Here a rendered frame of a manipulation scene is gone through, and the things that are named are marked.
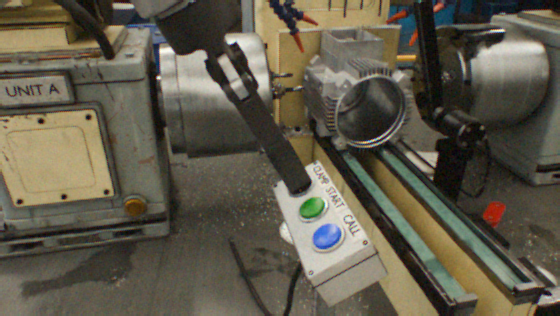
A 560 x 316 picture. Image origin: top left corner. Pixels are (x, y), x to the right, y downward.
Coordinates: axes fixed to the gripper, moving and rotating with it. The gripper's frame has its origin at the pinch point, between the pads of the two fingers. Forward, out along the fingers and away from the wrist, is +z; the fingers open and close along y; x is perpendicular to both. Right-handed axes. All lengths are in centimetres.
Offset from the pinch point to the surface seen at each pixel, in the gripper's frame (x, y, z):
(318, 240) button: 0.9, -10.4, 3.2
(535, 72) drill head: -54, 30, 30
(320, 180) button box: -2.4, -0.9, 3.9
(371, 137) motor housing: -17.6, 34.9, 26.7
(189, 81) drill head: 8.6, 31.5, -5.3
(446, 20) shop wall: -288, 508, 235
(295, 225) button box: 2.5, -5.8, 4.0
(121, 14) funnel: 40, 184, -11
